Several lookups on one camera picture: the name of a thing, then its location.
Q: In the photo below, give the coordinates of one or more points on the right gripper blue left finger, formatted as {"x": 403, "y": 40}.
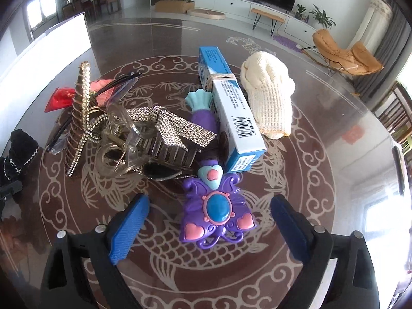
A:
{"x": 65, "y": 283}

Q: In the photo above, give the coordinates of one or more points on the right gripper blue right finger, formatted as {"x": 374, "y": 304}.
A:
{"x": 353, "y": 283}

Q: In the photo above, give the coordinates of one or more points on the red foil packet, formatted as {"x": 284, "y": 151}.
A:
{"x": 63, "y": 97}

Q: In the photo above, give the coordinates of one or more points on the cream knit glove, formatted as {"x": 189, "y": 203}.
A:
{"x": 269, "y": 87}

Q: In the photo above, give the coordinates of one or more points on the gold rhinestone hair comb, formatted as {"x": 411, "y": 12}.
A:
{"x": 86, "y": 118}

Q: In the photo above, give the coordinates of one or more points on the white storage bin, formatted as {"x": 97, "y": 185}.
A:
{"x": 34, "y": 68}

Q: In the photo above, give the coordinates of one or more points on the clear plastic hair claw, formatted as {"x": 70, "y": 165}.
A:
{"x": 123, "y": 143}

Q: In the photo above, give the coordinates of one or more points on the purple toy wand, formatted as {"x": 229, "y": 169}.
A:
{"x": 214, "y": 209}

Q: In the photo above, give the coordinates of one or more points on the blue white toothpaste box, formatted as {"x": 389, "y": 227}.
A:
{"x": 241, "y": 142}

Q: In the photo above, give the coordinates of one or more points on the rhinestone bow hair clip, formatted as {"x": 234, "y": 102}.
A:
{"x": 164, "y": 145}

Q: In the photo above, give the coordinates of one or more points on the wooden dining chair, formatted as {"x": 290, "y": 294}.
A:
{"x": 394, "y": 112}

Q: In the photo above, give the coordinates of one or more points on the orange lounge chair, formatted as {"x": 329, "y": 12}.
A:
{"x": 356, "y": 61}

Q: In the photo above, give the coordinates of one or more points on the white tv cabinet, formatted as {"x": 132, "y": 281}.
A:
{"x": 241, "y": 10}

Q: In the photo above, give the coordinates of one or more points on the cardboard box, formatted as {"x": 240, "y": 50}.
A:
{"x": 174, "y": 6}

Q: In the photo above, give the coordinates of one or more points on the green potted plant right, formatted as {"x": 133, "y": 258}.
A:
{"x": 322, "y": 18}

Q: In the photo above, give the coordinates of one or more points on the wooden bench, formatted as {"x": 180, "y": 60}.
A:
{"x": 274, "y": 19}

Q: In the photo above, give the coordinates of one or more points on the black frame glasses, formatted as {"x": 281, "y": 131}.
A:
{"x": 110, "y": 85}

